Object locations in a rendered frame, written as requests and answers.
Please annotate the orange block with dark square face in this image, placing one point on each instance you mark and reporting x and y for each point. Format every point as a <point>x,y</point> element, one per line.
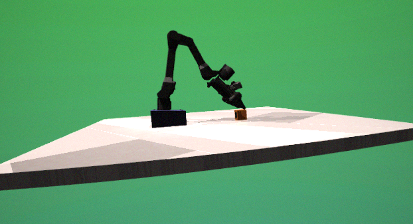
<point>240,114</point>

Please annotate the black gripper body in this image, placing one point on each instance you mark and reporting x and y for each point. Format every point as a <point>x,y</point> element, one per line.
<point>228,95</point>

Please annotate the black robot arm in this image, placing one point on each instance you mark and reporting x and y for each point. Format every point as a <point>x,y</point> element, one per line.
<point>174,39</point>

